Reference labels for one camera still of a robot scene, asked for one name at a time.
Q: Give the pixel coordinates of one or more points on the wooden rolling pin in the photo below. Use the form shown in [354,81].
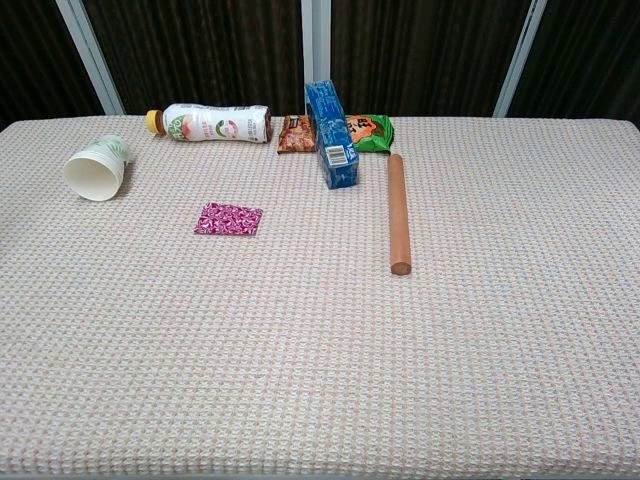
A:
[398,215]

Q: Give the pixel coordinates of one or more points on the blue cardboard box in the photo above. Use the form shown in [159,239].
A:
[332,135]

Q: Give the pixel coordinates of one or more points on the brown snack packet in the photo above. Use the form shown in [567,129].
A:
[296,135]

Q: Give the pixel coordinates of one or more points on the pink woven tablecloth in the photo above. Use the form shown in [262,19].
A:
[320,350]

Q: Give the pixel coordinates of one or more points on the green snack packet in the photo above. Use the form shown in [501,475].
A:
[372,132]

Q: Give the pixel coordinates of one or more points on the white drink bottle yellow cap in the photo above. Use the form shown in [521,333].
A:
[210,124]

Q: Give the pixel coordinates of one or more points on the dark brown ribbed panel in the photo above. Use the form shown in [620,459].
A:
[425,55]
[585,60]
[200,50]
[30,55]

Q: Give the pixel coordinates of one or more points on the white paper cup green print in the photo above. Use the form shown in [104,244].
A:
[95,172]

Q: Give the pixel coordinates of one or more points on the grey metal frame post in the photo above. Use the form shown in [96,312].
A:
[316,45]
[90,55]
[520,55]

